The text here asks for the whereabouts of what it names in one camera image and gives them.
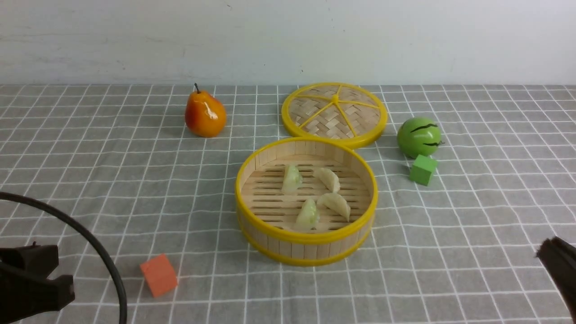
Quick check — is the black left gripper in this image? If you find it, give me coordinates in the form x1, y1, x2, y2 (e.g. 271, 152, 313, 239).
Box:
0, 243, 76, 324

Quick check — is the green toy watermelon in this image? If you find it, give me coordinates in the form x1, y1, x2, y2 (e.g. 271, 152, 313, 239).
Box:
396, 117, 444, 159

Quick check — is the grey checked tablecloth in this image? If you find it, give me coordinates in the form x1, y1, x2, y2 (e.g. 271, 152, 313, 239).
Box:
0, 85, 576, 324

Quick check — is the woven bamboo steamer lid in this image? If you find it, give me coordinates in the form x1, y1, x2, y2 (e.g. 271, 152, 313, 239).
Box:
280, 82, 387, 149

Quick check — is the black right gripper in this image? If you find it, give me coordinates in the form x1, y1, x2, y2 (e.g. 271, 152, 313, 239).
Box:
535, 236, 576, 322

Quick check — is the orange toy pear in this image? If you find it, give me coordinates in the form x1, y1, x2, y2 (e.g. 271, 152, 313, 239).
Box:
184, 83, 228, 138

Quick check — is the bamboo steamer tray yellow rim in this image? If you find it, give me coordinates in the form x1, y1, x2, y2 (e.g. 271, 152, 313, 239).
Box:
235, 137, 378, 266

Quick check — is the orange foam cube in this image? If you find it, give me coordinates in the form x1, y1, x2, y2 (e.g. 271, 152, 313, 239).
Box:
139, 253, 178, 298

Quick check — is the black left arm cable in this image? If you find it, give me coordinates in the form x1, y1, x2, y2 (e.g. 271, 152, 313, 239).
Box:
0, 191, 128, 324

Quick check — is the white dumpling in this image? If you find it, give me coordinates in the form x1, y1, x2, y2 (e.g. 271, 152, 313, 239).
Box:
312, 168, 340, 193
317, 193, 351, 222

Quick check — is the green dumpling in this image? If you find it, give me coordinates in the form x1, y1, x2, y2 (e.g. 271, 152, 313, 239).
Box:
281, 164, 304, 195
294, 198, 320, 231

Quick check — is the green foam cube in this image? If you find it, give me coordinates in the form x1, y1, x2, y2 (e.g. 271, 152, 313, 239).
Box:
409, 155, 438, 186

